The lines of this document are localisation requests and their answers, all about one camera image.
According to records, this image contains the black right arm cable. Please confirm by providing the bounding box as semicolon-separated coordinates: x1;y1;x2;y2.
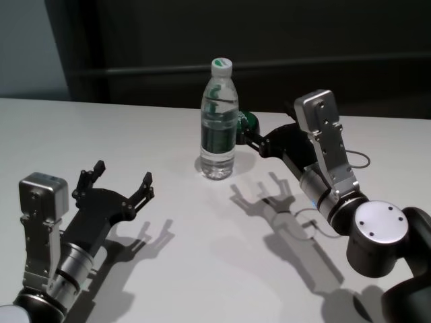
344;149;370;170

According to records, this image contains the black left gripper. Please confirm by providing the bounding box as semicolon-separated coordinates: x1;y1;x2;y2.
62;160;156;257

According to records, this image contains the thin grey horizontal rail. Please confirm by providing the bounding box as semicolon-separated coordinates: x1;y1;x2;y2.
76;63;431;75

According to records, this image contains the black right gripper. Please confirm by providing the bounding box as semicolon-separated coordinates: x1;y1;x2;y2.
241;101;318;176

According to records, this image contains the dark vertical frame post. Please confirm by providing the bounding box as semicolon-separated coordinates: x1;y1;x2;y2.
67;0;112;102

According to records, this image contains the green push button black base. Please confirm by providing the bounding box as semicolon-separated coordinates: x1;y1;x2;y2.
235;110;261;146

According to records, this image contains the clear water bottle green label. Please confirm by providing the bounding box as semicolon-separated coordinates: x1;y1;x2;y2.
199;57;240;181

